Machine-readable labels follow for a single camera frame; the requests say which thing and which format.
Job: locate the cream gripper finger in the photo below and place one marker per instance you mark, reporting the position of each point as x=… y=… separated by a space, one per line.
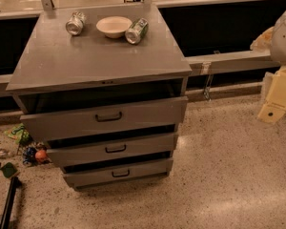
x=274 y=92

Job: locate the grey top drawer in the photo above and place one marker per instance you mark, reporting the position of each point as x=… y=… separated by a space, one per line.
x=105 y=119

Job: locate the grey drawer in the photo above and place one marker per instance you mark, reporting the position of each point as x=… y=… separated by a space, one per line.
x=105 y=119
x=107 y=150
x=122 y=172

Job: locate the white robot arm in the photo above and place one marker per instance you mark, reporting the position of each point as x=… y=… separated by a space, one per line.
x=273 y=40

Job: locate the grey middle drawer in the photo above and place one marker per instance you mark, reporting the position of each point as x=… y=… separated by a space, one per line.
x=107 y=150

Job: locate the grey drawer cabinet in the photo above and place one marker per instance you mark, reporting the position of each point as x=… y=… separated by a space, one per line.
x=58 y=72

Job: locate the grey bottom drawer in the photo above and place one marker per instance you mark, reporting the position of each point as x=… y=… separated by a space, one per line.
x=122 y=172

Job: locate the green soda can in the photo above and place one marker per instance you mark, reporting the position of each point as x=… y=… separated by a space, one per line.
x=137 y=31

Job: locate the white bowl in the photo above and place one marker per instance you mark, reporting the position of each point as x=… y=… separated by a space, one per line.
x=113 y=26

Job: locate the silver can on left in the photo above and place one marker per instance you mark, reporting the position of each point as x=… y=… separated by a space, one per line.
x=76 y=23

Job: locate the orange ball toy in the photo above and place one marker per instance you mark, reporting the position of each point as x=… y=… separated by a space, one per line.
x=41 y=156

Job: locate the blue can on floor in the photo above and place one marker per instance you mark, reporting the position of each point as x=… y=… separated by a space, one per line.
x=29 y=156

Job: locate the black stand leg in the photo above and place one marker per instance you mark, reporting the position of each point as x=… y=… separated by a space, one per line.
x=5 y=220

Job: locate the green sponge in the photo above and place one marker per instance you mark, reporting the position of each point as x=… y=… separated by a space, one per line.
x=9 y=170

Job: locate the clear plastic bottle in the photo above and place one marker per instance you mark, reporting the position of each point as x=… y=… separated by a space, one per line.
x=5 y=154

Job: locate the metal bracket on rail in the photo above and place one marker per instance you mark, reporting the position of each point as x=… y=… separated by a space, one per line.
x=209 y=79

